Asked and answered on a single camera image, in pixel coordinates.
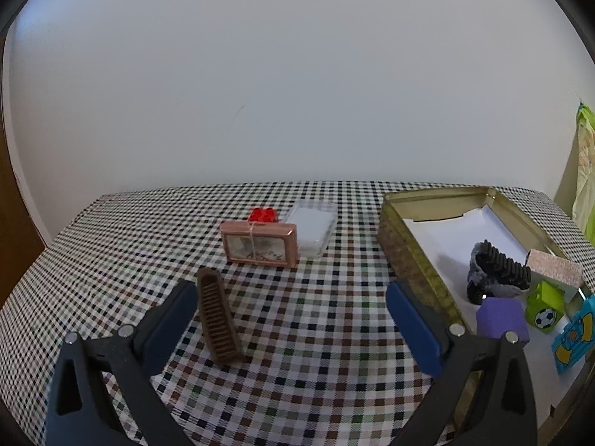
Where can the brown comb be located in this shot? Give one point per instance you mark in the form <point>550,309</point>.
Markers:
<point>218,316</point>

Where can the pink picture frame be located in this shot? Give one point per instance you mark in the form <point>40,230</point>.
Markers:
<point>258,244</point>

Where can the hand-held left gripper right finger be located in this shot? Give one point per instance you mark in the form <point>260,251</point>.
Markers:
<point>413,334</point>

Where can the white paper liner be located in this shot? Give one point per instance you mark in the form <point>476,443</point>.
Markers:
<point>465,232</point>

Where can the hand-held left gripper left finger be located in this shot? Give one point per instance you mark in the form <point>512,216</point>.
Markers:
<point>169,330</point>

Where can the red toy brick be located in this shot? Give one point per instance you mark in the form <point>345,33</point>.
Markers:
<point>262,215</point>

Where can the purple block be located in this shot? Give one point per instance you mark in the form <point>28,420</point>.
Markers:
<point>502,320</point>

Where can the checked tablecloth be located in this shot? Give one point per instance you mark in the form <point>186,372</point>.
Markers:
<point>316,316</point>

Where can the green toy brick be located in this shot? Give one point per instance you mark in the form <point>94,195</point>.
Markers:
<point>546,306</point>

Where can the teal printed toy brick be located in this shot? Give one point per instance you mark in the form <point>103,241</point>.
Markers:
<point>576,339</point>

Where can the clear plastic box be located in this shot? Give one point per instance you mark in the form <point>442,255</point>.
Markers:
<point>309,227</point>

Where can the gold metal tin box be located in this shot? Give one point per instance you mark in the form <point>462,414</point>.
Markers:
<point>404,251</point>

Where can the black tracked toy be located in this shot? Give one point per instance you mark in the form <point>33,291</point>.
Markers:
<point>497,272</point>

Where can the green printed bedding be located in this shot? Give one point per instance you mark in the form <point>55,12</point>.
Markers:
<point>585,167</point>

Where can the brown wooden door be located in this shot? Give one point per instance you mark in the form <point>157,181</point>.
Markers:
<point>18,241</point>

